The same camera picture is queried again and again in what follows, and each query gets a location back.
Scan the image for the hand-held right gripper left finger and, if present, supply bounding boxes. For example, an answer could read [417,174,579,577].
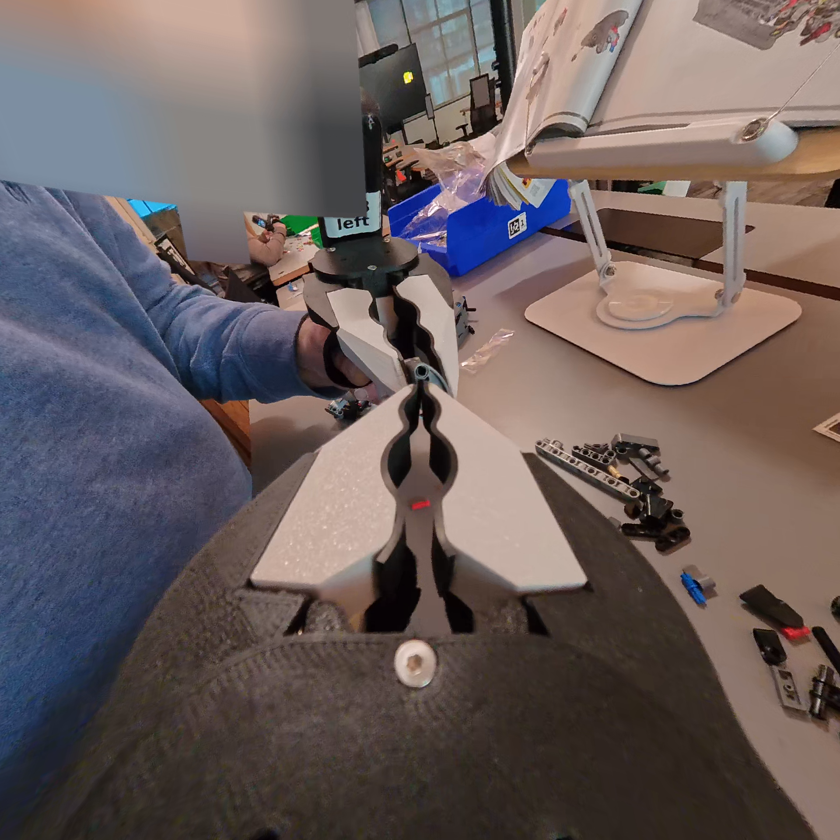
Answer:
[249,382,422,632]

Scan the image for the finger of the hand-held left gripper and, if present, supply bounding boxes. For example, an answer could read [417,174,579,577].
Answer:
[326,289,413,396]
[392,274,462,399]

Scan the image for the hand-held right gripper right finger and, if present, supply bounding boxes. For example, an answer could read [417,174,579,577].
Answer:
[421,382,589,632]

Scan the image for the partly built lego car model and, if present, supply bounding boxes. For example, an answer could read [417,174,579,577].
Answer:
[325,295,476,422]

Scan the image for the person's left forearm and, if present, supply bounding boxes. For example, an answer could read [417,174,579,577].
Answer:
[128,259,312,403]

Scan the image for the grey beam lego subassembly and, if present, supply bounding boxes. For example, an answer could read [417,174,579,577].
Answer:
[535,433,672,505]

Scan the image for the black lego panel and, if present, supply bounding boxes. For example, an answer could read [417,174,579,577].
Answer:
[623,479,677,526]

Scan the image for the black holed lego beam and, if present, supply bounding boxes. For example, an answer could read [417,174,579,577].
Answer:
[620,518,691,553]

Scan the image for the scattered black lego pieces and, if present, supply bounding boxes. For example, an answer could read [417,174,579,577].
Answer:
[738,583,840,723]

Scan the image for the lego instruction manual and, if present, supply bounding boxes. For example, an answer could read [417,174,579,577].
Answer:
[484,0,840,212]

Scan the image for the person's left hand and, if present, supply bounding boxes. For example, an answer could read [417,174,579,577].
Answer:
[295,315,379,403]

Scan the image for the small empty clear bag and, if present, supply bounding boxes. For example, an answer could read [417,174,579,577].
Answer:
[459,328,517,375]

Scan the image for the blue plastic bin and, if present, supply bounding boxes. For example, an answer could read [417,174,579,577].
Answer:
[387,176,573,278]

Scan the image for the pile of clear plastic bags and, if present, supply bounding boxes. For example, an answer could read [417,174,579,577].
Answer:
[392,139,509,244]

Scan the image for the black monitor screen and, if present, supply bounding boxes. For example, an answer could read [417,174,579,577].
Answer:
[357,42,424,132]

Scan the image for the black office chair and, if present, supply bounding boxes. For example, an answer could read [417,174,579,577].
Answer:
[467,72,498,140]

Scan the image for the white book stand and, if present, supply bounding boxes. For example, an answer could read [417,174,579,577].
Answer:
[508,118,840,388]

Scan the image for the person's blue sweater torso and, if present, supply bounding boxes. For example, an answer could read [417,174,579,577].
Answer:
[0,180,253,828]

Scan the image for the black steel column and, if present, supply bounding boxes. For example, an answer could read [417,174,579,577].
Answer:
[489,0,521,106]

